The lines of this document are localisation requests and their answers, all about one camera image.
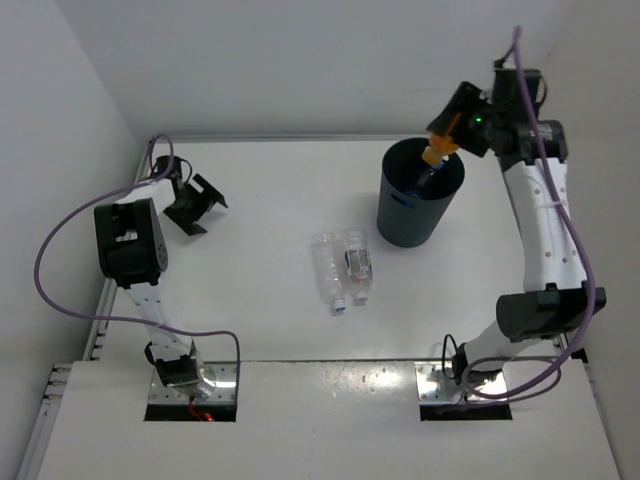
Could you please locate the clear unlabelled plastic bottle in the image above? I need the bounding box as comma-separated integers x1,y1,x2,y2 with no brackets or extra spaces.
311,232,346,315

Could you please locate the orange plastic bottle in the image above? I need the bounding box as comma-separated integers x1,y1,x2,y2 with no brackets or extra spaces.
422,113,461,170

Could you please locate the dark grey plastic bin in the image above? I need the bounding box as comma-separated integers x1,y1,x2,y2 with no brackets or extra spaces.
377,138,465,248

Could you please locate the blue plastic bottle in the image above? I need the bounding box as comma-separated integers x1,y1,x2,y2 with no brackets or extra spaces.
401,161,446,200

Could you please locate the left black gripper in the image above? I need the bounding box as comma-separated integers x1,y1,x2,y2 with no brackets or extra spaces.
165,175,225,235

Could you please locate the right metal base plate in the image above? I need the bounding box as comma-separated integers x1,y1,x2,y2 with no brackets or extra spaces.
414,360,491,406

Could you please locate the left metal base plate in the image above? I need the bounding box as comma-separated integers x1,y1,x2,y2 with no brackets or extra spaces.
147,362,237,406

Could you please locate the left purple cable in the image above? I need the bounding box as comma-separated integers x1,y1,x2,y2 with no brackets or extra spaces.
33,133,242,396

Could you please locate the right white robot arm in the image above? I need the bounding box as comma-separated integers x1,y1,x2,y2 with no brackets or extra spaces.
422,67,606,385

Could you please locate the clear labelled plastic bottle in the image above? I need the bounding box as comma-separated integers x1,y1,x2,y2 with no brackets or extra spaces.
343,228,373,305

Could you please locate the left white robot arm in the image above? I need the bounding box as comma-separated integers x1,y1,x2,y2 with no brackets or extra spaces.
93,155,226,401

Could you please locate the metal base plate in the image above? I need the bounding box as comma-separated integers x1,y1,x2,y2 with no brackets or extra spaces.
414,360,491,406
147,362,237,406

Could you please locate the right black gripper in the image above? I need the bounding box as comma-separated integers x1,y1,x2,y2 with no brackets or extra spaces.
431,82,505,158

